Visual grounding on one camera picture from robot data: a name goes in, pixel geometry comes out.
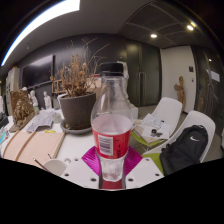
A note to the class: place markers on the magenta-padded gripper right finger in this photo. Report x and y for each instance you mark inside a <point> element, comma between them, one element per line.
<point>144,170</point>

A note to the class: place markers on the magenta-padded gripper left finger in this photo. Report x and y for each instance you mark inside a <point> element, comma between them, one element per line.
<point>80,170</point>

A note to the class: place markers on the clear red-labelled drink bottle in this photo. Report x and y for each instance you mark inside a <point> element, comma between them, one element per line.
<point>111,140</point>

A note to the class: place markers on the green seat cushion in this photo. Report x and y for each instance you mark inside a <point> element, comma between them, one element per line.
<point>155,161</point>
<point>138,138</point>

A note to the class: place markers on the white cup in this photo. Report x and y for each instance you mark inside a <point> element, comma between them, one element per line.
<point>55,166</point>

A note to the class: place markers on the grey plant saucer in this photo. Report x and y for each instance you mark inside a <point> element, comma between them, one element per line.
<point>71,131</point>

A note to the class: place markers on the metal spoon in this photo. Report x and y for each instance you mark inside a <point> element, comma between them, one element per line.
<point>40,163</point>

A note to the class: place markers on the papers on chair seat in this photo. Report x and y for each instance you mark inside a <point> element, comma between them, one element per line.
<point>150,128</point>

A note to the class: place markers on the black backpack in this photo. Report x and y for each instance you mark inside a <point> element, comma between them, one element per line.
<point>183,146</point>

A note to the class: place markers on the small yellow tag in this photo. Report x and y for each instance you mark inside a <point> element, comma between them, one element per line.
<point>50,131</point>

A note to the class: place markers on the small white bowl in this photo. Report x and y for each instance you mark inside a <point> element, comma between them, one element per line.
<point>57,117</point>

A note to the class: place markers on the dried plant in grey pot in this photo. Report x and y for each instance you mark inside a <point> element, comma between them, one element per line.
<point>77,111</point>

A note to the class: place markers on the white plastic chair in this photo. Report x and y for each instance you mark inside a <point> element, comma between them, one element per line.
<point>168,110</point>
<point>200,118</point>

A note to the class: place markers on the small white figurine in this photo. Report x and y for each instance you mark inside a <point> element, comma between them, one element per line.
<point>47,100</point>
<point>33,98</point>

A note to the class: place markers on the colourful picture book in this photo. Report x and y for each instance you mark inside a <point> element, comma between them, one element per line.
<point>3,136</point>

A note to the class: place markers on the brown wood carving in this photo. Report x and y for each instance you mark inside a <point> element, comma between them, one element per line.
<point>21,110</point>

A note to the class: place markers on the wooden figure sculpture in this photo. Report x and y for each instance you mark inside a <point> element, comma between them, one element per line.
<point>180,91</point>

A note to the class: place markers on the wooden easel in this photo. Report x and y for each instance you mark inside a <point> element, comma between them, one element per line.
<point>54,87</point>

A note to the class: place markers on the black flat box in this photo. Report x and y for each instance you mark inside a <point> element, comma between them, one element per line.
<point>2,121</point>

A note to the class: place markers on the tall white stone statue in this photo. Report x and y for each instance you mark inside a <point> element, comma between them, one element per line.
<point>126,80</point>

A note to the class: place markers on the white cabinet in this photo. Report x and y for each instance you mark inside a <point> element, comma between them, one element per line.
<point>12,80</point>

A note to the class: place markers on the black wall screen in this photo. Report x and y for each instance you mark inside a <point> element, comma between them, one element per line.
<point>36,71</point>

